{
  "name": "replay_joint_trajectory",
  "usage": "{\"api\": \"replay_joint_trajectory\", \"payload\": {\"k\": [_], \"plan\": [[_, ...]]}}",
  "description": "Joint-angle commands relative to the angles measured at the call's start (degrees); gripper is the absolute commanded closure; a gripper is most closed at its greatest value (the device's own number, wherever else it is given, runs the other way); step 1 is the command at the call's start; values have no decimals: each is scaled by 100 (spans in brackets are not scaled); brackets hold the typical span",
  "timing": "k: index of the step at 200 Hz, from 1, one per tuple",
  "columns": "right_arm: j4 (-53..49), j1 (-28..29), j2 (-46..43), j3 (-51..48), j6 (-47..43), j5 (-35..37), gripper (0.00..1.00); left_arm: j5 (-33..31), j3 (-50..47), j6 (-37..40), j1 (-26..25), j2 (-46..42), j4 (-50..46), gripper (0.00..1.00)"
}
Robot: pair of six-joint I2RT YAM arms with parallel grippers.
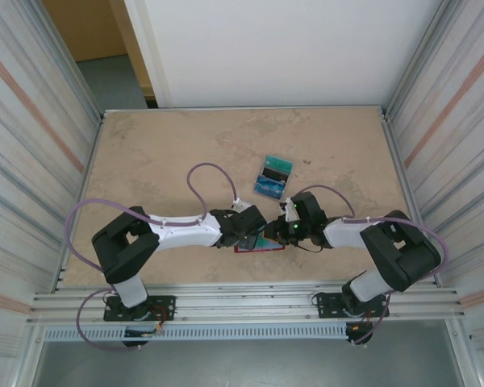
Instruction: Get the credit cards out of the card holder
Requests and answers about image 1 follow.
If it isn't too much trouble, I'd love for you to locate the red card holder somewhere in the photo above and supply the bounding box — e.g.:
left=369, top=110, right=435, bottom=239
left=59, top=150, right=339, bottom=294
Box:
left=233, top=231, right=287, bottom=255

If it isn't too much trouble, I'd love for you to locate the clear acrylic card tray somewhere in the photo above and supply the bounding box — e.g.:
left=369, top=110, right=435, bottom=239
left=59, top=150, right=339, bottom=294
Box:
left=252, top=154, right=296, bottom=202

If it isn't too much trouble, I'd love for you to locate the dark blue credit card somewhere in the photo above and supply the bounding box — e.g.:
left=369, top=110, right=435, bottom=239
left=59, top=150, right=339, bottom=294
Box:
left=254, top=176, right=288, bottom=201

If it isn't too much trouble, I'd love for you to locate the black credit card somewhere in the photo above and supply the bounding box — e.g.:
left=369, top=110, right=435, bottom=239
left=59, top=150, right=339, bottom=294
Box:
left=260, top=165, right=292, bottom=182

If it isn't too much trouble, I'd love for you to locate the black base connector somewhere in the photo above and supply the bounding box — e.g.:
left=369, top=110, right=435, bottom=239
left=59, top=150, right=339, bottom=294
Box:
left=344, top=321, right=374, bottom=347
left=123, top=327, right=165, bottom=351

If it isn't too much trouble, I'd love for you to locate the grey metal sheet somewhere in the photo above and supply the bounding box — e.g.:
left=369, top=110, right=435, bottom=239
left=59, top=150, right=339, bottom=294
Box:
left=34, top=322, right=469, bottom=387

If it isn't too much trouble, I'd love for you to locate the corrugated metal side panel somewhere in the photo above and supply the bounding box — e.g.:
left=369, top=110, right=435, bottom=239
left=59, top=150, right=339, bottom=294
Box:
left=381, top=0, right=484, bottom=364
left=0, top=0, right=106, bottom=387

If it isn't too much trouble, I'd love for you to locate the brown wooden door panel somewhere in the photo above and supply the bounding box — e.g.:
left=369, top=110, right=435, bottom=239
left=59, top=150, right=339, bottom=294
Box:
left=42, top=0, right=154, bottom=100

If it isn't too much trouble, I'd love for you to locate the thin black cable loop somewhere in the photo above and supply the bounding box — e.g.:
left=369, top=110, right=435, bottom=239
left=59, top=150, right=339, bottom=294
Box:
left=296, top=237, right=324, bottom=254

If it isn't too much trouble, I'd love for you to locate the aluminium front rail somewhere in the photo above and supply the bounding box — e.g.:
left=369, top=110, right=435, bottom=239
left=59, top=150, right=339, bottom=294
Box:
left=31, top=281, right=467, bottom=324

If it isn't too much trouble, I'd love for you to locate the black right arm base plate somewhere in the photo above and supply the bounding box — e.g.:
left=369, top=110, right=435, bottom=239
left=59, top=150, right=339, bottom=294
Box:
left=312, top=290, right=389, bottom=320

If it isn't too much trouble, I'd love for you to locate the perforated cable duct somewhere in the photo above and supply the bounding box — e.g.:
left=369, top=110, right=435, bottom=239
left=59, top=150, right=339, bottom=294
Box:
left=44, top=324, right=350, bottom=343

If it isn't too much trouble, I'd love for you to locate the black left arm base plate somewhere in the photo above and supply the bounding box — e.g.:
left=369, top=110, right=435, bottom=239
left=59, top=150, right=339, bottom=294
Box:
left=103, top=295, right=177, bottom=323

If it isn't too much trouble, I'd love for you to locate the white door frame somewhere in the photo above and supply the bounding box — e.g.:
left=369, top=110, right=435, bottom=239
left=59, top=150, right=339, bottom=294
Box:
left=123, top=0, right=174, bottom=109

